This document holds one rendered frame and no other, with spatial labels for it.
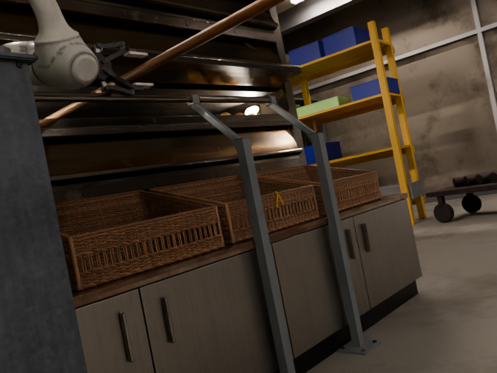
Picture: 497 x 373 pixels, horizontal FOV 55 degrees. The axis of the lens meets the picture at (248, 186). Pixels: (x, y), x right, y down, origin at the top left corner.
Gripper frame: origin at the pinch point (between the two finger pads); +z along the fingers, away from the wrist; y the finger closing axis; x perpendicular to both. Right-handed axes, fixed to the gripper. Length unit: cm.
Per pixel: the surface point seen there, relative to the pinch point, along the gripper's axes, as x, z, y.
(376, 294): -1, 114, 104
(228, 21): 39.7, -1.1, 0.3
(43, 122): -57, -7, 2
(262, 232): 4, 36, 58
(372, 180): -7, 142, 50
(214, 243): -6, 21, 58
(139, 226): -7.0, -6.8, 47.0
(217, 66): -42, 78, -20
